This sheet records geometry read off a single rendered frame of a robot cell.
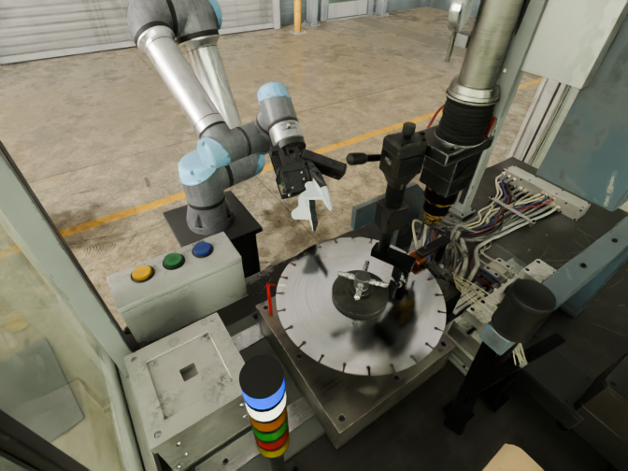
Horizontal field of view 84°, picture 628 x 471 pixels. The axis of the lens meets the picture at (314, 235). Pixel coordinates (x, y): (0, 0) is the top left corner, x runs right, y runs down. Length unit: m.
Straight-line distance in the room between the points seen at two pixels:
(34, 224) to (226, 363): 0.37
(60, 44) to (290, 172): 5.69
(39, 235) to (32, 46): 5.80
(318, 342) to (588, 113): 0.51
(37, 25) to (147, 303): 5.64
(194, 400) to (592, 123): 0.71
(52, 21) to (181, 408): 5.89
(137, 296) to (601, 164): 0.83
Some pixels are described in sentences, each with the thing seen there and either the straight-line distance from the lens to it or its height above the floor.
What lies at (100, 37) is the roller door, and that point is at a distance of 6.36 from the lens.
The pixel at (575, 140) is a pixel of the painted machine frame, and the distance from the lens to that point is 0.59.
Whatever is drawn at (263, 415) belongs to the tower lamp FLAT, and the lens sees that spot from 0.41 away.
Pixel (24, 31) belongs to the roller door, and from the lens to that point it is 6.29.
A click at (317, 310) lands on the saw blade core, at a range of 0.68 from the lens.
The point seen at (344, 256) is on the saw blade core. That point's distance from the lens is 0.77.
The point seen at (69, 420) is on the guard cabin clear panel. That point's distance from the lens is 0.52.
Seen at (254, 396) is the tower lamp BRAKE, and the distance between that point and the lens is 0.37.
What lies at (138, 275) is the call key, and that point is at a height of 0.91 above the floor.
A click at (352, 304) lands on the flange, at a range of 0.68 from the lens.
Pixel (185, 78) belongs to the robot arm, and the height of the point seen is 1.21.
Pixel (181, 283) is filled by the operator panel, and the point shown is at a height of 0.89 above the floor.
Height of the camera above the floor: 1.50
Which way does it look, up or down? 43 degrees down
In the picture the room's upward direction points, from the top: 1 degrees clockwise
